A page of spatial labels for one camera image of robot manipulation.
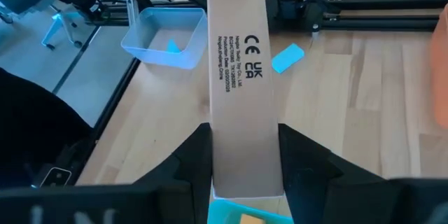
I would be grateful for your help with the orange block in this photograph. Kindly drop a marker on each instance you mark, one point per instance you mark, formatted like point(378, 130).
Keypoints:
point(440, 70)

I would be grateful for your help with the clear plastic bin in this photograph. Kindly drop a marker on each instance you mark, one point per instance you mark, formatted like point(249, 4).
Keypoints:
point(154, 24)

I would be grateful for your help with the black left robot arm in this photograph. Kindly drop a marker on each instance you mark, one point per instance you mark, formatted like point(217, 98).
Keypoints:
point(294, 3)

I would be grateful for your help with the office chair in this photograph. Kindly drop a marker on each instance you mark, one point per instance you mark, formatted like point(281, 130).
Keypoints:
point(59, 24)

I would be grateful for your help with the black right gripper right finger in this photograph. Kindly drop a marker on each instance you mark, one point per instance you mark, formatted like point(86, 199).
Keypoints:
point(311, 189)

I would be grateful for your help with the long printed wooden block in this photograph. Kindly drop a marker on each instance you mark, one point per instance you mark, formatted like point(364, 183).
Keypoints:
point(241, 129)

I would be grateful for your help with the person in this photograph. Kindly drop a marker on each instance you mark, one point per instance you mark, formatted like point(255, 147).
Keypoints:
point(31, 122)

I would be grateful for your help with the teal plastic bin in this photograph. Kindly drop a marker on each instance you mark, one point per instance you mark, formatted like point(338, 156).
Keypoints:
point(224, 213)

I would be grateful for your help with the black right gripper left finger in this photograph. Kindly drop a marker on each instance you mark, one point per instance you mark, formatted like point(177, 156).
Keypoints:
point(189, 189)

